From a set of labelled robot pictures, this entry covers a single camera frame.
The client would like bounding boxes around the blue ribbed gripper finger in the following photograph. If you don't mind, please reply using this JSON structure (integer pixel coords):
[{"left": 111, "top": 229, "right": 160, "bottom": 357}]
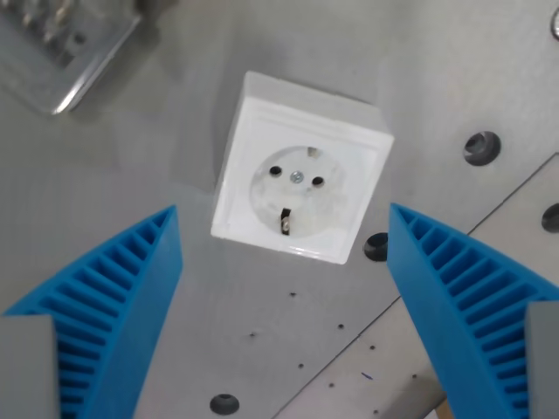
[
  {"left": 386, "top": 202, "right": 559, "bottom": 419},
  {"left": 0, "top": 204, "right": 183, "bottom": 419}
]

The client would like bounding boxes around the transparent screwdriver bit case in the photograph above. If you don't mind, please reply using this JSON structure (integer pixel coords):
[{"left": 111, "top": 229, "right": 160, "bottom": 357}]
[{"left": 0, "top": 0, "right": 143, "bottom": 116}]

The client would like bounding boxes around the white wall socket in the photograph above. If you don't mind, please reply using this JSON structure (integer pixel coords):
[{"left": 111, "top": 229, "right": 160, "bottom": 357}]
[{"left": 210, "top": 71, "right": 396, "bottom": 266}]

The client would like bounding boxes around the black table bolt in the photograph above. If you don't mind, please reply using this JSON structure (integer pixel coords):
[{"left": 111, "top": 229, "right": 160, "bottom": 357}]
[
  {"left": 462, "top": 129, "right": 502, "bottom": 167},
  {"left": 209, "top": 394, "right": 239, "bottom": 415},
  {"left": 362, "top": 232, "right": 390, "bottom": 262},
  {"left": 541, "top": 202, "right": 559, "bottom": 233}
]

